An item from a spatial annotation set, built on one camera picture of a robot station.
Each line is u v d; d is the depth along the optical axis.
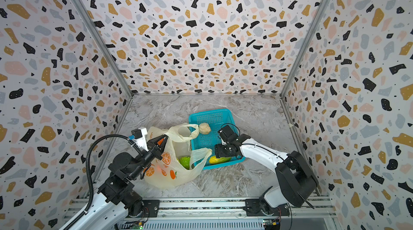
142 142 0.60
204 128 0.97
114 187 0.54
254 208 0.73
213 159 0.85
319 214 0.74
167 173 0.76
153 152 0.60
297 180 0.43
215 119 1.03
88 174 0.49
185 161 0.82
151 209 0.73
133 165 0.51
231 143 0.65
